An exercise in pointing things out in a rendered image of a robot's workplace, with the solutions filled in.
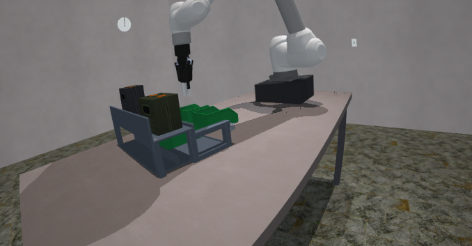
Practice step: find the green bin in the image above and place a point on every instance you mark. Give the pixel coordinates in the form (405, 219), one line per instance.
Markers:
(210, 115)
(176, 141)
(187, 110)

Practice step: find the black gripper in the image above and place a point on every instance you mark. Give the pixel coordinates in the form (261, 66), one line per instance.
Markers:
(183, 51)

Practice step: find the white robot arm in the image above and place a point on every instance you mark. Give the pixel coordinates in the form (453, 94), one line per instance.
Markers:
(300, 48)

